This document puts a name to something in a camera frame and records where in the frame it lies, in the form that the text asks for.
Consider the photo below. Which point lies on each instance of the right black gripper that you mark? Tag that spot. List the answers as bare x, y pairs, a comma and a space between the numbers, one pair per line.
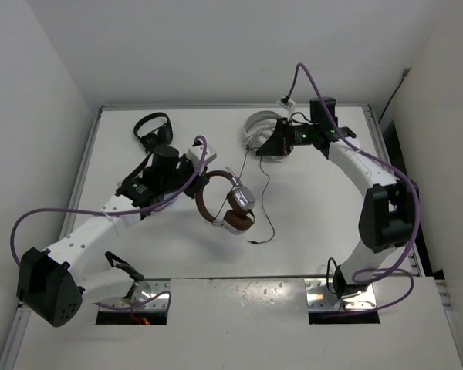
279, 143

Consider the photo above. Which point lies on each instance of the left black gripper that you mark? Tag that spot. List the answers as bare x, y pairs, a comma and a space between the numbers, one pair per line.
199, 181

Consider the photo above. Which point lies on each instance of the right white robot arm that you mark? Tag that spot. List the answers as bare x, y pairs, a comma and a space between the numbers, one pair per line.
390, 213

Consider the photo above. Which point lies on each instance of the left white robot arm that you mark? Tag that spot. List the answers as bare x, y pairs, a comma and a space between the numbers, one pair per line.
55, 281

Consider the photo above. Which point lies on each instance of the white grey headphones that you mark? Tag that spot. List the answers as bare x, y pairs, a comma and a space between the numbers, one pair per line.
258, 128

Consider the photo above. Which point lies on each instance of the black headphones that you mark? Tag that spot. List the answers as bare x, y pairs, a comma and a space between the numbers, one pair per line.
162, 135

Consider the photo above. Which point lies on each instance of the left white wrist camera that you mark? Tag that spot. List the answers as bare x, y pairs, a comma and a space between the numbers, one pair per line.
199, 153

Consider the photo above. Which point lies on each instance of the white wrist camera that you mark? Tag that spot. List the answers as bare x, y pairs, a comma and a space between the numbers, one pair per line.
288, 105
199, 153

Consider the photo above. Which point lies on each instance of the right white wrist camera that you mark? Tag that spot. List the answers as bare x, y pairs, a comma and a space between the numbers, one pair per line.
288, 105

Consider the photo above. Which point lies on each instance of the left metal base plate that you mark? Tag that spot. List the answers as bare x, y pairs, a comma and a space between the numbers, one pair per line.
146, 296

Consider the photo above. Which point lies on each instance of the metal base plate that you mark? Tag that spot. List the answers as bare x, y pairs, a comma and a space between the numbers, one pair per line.
146, 296
321, 300

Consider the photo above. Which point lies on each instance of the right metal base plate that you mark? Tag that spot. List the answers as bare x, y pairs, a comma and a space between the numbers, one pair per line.
321, 300

